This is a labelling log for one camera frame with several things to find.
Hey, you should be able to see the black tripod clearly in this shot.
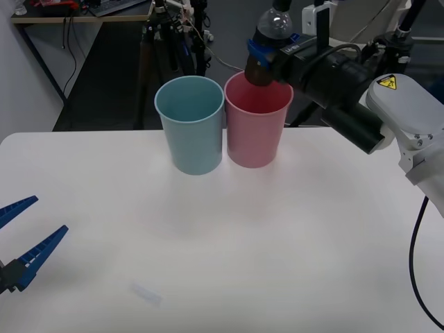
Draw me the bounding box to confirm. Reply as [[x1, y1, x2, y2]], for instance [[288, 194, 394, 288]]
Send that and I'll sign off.
[[133, 0, 212, 131], [287, 0, 426, 128]]

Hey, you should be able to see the pink plastic bin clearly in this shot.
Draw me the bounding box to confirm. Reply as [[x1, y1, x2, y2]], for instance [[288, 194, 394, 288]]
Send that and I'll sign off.
[[223, 71, 294, 169]]

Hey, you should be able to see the black hanging cable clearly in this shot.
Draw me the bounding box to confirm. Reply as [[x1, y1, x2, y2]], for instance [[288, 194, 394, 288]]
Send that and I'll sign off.
[[61, 15, 78, 101]]

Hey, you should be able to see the small dark plastic bottle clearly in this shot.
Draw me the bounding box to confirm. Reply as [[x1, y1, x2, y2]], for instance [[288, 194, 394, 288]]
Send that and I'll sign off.
[[244, 0, 294, 87]]

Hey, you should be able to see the thin white cable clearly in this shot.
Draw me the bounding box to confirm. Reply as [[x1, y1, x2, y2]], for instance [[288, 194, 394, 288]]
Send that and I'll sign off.
[[180, 6, 246, 72]]

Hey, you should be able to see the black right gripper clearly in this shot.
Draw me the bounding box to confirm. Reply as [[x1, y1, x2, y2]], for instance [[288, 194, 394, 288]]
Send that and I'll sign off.
[[246, 33, 329, 86]]

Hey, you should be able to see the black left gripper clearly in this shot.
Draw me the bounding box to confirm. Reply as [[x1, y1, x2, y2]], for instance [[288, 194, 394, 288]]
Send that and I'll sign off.
[[0, 196, 69, 296]]

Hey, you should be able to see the black keyboard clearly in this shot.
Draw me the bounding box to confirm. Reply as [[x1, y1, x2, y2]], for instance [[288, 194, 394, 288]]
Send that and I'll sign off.
[[88, 0, 148, 18]]

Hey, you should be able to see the pale blue plastic bin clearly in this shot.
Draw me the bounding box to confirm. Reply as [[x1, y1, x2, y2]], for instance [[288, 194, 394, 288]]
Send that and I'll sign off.
[[153, 76, 225, 176]]

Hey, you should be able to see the dark desk with wooden edge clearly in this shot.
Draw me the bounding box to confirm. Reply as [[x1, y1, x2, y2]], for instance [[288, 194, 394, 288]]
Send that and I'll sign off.
[[10, 0, 155, 133]]

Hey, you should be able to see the white office chair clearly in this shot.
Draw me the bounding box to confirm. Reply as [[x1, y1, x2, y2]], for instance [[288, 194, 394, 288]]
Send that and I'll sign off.
[[331, 0, 410, 46]]

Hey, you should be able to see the red item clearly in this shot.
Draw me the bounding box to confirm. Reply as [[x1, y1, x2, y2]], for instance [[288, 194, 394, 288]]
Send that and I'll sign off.
[[29, 0, 79, 11]]

